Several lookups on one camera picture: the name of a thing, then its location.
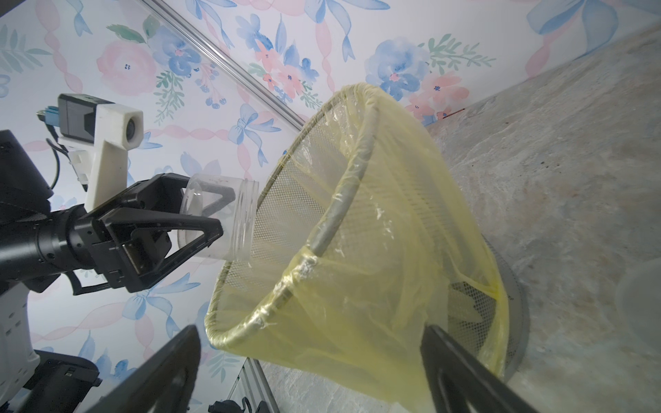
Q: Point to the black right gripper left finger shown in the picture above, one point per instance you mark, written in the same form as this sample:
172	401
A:
164	383

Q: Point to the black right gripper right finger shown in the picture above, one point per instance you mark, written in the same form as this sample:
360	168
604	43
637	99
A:
459	382

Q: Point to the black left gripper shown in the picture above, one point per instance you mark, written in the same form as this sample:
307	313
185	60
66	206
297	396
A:
127	239

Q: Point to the small jar with grey lid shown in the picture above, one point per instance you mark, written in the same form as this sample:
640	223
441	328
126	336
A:
235	243

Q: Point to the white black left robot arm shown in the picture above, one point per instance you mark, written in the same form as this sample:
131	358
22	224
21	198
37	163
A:
37	247

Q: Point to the yellow plastic bin liner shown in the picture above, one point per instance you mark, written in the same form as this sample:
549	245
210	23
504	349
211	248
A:
392	248

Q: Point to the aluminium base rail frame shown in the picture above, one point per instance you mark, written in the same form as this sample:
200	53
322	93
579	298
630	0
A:
250	393

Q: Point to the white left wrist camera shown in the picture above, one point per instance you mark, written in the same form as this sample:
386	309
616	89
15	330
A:
96	136

